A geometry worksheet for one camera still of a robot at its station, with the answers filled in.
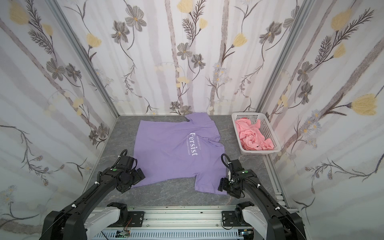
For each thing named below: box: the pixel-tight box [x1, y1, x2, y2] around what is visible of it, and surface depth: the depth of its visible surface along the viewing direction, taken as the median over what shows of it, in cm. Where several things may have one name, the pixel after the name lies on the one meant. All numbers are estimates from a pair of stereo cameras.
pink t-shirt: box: [235, 117, 275, 151], surface depth 100 cm
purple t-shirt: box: [134, 112, 228, 195], surface depth 102 cm
